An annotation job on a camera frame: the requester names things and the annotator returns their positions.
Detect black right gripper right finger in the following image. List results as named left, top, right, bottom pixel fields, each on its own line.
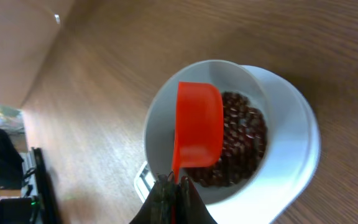
left=175, top=176, right=217, bottom=224

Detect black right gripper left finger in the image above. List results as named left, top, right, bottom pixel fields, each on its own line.
left=130, top=174, right=172, bottom=224

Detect red plastic measuring scoop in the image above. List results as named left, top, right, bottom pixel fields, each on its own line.
left=172, top=82, right=224, bottom=182

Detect white digital kitchen scale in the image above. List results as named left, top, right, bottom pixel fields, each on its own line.
left=134, top=65, right=321, bottom=223

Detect white round bowl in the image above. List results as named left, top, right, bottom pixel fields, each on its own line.
left=143, top=59, right=273, bottom=205

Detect red beans in bowl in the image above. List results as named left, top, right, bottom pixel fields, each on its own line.
left=185, top=91, right=267, bottom=187

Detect black metal frame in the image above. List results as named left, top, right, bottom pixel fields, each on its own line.
left=21, top=147, right=63, bottom=224

